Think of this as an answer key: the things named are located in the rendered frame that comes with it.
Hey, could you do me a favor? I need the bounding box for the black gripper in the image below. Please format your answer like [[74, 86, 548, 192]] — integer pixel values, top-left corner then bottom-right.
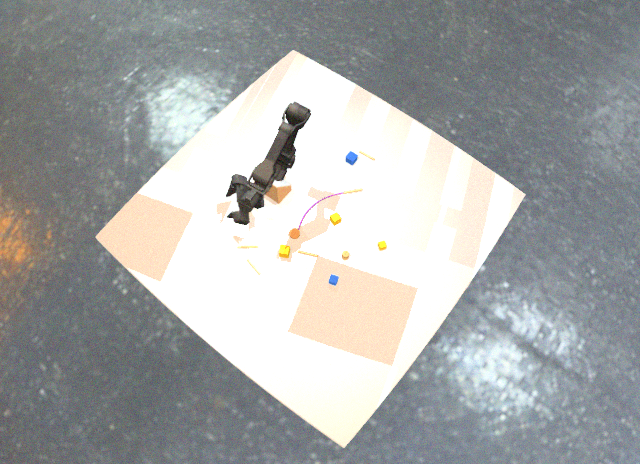
[[226, 174, 250, 225]]

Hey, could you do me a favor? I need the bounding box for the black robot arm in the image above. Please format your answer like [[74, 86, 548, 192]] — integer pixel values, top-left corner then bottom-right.
[[237, 101, 311, 213]]

